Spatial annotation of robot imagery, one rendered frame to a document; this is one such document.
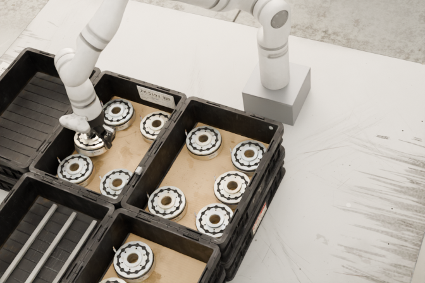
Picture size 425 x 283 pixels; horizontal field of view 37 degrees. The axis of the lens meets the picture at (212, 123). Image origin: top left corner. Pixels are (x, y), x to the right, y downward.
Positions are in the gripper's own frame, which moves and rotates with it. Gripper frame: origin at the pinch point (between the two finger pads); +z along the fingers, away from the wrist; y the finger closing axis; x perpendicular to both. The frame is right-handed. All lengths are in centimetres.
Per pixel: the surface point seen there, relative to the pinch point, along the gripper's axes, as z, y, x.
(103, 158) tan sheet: 4.3, -1.3, 2.4
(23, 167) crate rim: -5.2, 12.1, 18.6
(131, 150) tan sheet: 4.1, -7.8, -3.1
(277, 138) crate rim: -7, -49, -16
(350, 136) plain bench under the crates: 16, -62, -40
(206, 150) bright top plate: 0.5, -29.8, -9.3
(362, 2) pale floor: 83, -25, -178
